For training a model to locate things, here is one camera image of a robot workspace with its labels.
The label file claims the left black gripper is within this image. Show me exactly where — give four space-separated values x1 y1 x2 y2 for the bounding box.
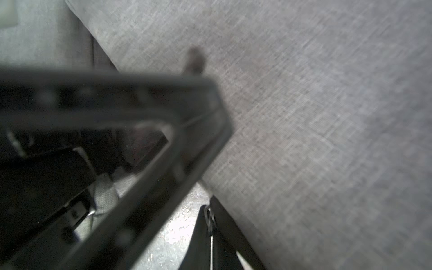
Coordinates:
1 67 232 270

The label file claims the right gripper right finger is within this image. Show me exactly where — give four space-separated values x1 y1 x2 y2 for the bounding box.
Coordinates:
210 196 266 270

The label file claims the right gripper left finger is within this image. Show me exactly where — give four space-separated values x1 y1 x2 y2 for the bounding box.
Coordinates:
179 205 212 270

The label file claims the grey laptop bag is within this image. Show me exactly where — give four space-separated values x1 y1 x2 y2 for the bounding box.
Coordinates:
67 1 432 270
1 1 115 70

